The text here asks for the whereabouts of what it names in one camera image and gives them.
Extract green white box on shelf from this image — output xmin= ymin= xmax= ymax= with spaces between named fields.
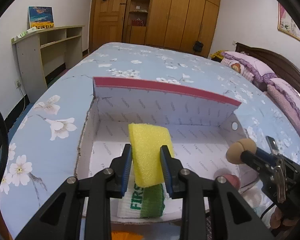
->
xmin=11 ymin=27 xmax=37 ymax=43

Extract pink ruffled pillow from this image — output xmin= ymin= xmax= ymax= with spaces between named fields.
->
xmin=222 ymin=51 xmax=277 ymax=83

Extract wooden door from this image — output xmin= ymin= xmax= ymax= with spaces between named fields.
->
xmin=89 ymin=0 xmax=127 ymax=52

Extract pink makeup sponge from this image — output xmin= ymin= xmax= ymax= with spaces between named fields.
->
xmin=216 ymin=174 xmax=240 ymax=190

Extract blue yellow painting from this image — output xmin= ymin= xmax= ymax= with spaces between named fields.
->
xmin=28 ymin=7 xmax=55 ymax=29

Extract dark wooden headboard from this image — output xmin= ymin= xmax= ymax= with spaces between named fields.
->
xmin=236 ymin=42 xmax=300 ymax=94

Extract floral blue bed sheet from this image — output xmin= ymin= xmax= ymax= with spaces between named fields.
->
xmin=0 ymin=42 xmax=300 ymax=237

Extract beige open bookshelf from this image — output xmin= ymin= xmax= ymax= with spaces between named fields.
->
xmin=12 ymin=25 xmax=83 ymax=103

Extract wooden wardrobe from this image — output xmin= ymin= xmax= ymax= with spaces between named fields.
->
xmin=122 ymin=0 xmax=221 ymax=57

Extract framed wall picture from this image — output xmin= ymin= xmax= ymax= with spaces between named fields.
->
xmin=277 ymin=3 xmax=300 ymax=42

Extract black bag on wardrobe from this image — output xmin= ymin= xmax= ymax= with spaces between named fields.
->
xmin=193 ymin=41 xmax=204 ymax=53

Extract black smartphone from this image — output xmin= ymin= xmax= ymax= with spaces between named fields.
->
xmin=266 ymin=136 xmax=279 ymax=155

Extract pink cardboard box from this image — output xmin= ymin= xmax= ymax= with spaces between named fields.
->
xmin=73 ymin=76 xmax=253 ymax=224

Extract beige makeup sponge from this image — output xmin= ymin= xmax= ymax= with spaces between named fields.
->
xmin=226 ymin=138 xmax=257 ymax=165

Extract cartoon print pillow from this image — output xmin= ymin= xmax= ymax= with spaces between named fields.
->
xmin=221 ymin=57 xmax=255 ymax=82

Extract person's right hand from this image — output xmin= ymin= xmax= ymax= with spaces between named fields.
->
xmin=269 ymin=207 xmax=299 ymax=229

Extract yellow foam sponge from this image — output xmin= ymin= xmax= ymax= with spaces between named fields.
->
xmin=128 ymin=124 xmax=174 ymax=187

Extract wall power socket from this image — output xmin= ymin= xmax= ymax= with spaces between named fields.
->
xmin=15 ymin=80 xmax=21 ymax=89

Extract orange fabric pouch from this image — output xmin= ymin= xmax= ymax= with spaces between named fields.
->
xmin=111 ymin=231 xmax=143 ymax=240

